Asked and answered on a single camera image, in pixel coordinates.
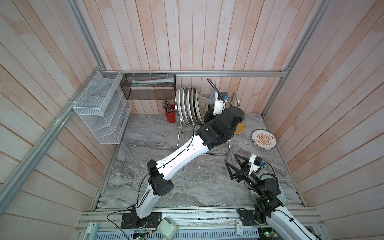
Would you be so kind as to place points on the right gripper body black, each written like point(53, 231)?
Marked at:
point(252, 181)

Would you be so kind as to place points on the white wire mesh shelf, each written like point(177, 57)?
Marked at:
point(103, 108)

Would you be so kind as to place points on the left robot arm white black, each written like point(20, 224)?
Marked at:
point(180, 156)

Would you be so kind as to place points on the yellow woven round trivet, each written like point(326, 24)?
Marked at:
point(240, 129)

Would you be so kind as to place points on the light green lotus plate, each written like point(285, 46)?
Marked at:
point(281, 196)

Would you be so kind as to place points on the small orange sunburst plate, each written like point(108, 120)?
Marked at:
point(264, 139)

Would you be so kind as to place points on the white plate cloud line pattern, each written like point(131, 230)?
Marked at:
point(178, 107)

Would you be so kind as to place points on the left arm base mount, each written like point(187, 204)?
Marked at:
point(132, 221)

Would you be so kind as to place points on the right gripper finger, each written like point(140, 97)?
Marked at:
point(243, 162)
point(235, 173)

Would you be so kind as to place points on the utensils in red cup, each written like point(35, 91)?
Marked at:
point(168, 107)

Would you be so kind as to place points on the black round plate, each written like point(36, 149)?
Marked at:
point(195, 105)

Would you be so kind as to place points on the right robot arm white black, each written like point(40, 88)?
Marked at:
point(269, 209)

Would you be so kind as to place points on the black mesh wall basket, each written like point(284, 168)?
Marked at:
point(149, 86)

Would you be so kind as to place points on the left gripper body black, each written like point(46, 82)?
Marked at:
point(209, 116)

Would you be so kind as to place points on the white plate green text rim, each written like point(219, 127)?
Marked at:
point(186, 116)

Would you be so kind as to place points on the grey green plain plate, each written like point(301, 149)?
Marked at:
point(212, 99)

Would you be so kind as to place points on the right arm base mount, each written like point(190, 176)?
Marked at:
point(252, 217)

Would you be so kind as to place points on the large orange sunburst plate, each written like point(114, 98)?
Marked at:
point(191, 109)

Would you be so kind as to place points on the cream plate red berry pattern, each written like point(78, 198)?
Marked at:
point(201, 104)

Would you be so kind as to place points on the white green box device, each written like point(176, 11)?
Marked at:
point(168, 229)

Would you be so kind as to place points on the stainless steel dish rack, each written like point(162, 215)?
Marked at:
point(219, 151)

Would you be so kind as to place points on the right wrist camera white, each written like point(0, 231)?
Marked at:
point(256, 164)

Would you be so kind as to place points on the red utensil cup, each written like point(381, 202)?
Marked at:
point(171, 116)

